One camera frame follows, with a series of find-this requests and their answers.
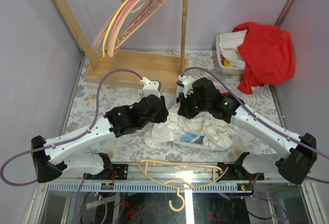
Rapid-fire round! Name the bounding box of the yellow plastic hanger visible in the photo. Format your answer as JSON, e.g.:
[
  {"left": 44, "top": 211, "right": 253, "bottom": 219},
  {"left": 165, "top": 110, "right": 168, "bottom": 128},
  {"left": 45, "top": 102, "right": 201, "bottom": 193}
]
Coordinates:
[{"left": 101, "top": 0, "right": 132, "bottom": 58}]

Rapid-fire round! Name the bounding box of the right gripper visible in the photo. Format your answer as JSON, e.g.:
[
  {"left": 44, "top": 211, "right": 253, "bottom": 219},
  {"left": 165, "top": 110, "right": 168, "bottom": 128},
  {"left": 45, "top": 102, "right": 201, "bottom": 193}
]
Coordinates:
[{"left": 178, "top": 89, "right": 211, "bottom": 120}]

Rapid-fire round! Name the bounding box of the wooden clothes rack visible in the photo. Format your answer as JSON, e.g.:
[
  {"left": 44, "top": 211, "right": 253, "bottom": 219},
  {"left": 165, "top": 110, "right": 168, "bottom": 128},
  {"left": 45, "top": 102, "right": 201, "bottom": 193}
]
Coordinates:
[{"left": 53, "top": 0, "right": 188, "bottom": 92}]

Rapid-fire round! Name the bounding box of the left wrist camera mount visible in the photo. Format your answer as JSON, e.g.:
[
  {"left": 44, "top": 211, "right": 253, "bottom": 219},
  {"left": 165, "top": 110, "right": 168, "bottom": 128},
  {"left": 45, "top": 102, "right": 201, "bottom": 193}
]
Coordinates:
[{"left": 140, "top": 77, "right": 161, "bottom": 98}]

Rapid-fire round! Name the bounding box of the white front laundry basket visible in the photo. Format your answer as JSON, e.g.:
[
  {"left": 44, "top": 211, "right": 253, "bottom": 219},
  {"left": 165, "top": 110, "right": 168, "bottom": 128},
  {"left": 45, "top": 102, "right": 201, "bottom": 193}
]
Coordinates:
[{"left": 166, "top": 101, "right": 239, "bottom": 151}]

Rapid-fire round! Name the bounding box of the white t shirt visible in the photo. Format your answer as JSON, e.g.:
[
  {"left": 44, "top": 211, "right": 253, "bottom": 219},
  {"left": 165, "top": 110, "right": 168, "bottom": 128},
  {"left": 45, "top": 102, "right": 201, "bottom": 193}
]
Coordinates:
[{"left": 144, "top": 104, "right": 239, "bottom": 151}]

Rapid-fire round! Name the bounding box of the aluminium rail frame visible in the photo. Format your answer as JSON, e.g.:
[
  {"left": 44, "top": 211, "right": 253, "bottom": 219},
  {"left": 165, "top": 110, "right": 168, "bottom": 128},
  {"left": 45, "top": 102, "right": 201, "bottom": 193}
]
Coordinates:
[{"left": 25, "top": 161, "right": 329, "bottom": 224}]

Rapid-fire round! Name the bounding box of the pink plastic hanger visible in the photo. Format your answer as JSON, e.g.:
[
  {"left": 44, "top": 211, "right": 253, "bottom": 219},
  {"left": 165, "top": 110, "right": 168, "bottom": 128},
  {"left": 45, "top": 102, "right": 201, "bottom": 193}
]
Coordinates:
[{"left": 93, "top": 0, "right": 136, "bottom": 57}]

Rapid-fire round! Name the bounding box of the white back laundry basket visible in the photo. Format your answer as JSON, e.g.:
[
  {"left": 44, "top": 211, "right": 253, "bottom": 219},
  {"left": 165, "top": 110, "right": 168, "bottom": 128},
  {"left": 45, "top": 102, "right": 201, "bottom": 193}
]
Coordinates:
[{"left": 216, "top": 30, "right": 247, "bottom": 75}]

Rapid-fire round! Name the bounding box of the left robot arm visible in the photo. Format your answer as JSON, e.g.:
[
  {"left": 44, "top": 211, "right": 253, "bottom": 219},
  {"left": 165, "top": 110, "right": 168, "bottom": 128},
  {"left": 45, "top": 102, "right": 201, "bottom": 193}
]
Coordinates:
[{"left": 31, "top": 95, "right": 169, "bottom": 183}]

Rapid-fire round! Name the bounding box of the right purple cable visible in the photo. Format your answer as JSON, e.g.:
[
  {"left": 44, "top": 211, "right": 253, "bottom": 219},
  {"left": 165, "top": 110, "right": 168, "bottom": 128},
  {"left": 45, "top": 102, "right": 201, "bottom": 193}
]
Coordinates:
[{"left": 179, "top": 66, "right": 329, "bottom": 222}]

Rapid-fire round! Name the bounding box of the peach hanger on rack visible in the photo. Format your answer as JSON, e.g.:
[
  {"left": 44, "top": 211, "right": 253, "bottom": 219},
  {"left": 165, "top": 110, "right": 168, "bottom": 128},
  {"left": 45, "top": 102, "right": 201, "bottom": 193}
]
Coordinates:
[{"left": 105, "top": 0, "right": 167, "bottom": 58}]

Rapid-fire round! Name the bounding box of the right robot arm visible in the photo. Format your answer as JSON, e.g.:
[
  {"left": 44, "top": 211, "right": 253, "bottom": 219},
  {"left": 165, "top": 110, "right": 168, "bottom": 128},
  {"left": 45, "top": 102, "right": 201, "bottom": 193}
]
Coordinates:
[{"left": 177, "top": 76, "right": 317, "bottom": 184}]

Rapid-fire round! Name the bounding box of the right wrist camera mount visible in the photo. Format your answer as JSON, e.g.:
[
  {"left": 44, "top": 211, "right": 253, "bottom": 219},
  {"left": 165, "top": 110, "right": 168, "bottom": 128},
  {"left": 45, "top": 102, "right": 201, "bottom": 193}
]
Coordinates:
[{"left": 175, "top": 76, "right": 196, "bottom": 98}]

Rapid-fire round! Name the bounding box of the white laundry basket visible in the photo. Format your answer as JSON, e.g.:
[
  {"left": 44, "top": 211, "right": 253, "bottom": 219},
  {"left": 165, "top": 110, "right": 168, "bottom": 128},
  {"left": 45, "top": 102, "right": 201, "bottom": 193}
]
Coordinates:
[
  {"left": 216, "top": 30, "right": 247, "bottom": 75},
  {"left": 166, "top": 101, "right": 239, "bottom": 151}
]

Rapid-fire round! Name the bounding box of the red t shirt on basket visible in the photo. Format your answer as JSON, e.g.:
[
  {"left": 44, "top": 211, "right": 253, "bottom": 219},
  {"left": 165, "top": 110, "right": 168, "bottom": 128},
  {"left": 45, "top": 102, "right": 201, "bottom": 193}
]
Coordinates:
[{"left": 232, "top": 22, "right": 295, "bottom": 95}]

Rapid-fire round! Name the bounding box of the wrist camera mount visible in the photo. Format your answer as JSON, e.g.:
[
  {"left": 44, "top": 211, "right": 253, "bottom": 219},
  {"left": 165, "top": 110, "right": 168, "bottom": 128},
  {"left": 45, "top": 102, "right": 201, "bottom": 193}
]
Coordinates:
[
  {"left": 175, "top": 76, "right": 196, "bottom": 98},
  {"left": 140, "top": 77, "right": 161, "bottom": 98}
]

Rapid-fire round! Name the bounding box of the peach plastic hanger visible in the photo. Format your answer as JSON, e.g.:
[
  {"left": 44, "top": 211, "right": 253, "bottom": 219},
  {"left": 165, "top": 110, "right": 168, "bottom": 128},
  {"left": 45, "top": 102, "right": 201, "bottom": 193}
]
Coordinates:
[{"left": 135, "top": 159, "right": 229, "bottom": 212}]

